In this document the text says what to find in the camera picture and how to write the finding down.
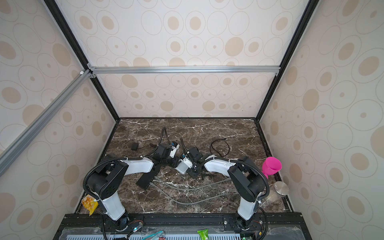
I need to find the white router box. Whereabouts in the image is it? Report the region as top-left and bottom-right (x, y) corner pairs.
(175, 162), (189, 175)

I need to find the black network switch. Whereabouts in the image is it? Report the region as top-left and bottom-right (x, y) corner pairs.
(136, 167), (161, 190)

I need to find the black power adapter with cable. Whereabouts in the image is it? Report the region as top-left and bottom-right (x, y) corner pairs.
(130, 142), (157, 151)

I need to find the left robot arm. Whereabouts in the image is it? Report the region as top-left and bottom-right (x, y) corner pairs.
(83, 127), (180, 226)

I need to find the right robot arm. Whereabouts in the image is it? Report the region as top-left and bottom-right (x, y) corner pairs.
(177, 138), (270, 229)

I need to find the pink plastic goblet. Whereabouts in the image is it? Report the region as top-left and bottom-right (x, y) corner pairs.
(262, 157), (282, 179)

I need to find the teal patterned item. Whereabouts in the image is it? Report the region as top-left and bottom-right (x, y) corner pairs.
(142, 231), (165, 240)

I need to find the green tube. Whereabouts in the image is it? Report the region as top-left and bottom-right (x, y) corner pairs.
(197, 229), (210, 240)

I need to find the yellow snack bag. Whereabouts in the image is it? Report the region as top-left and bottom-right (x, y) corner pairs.
(82, 195), (99, 216)

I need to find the glass jar metal lid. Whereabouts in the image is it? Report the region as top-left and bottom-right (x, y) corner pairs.
(265, 181), (290, 203)

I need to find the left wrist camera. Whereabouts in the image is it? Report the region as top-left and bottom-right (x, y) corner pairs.
(169, 142), (180, 158)

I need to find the grey ethernet cable lower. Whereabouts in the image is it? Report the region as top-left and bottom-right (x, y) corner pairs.
(149, 181), (232, 206)

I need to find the grey ethernet cable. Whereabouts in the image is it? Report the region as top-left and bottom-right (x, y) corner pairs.
(152, 176), (232, 192)
(149, 181), (232, 206)

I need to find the grey ethernet cable upper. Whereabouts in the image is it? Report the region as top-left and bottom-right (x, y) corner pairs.
(152, 176), (232, 192)

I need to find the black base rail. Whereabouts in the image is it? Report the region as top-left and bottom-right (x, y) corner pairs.
(58, 213), (306, 233)

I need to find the horizontal aluminium rail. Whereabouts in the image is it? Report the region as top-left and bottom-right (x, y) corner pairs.
(91, 66), (280, 74)

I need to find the diagonal aluminium rail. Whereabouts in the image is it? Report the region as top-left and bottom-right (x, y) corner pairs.
(1, 70), (91, 175)

